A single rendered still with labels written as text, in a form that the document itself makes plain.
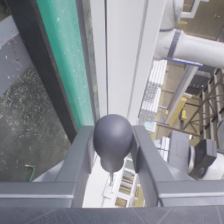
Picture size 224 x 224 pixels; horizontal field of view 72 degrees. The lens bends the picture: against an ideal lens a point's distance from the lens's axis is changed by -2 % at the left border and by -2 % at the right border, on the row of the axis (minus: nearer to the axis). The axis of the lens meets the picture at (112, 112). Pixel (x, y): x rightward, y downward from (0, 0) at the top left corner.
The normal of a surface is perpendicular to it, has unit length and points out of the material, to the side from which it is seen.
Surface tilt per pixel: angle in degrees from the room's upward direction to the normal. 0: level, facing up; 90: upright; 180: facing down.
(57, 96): 90
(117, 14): 90
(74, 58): 0
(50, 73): 90
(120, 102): 90
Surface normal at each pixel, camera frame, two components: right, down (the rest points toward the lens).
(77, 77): 0.95, 0.25
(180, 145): 0.01, -0.59
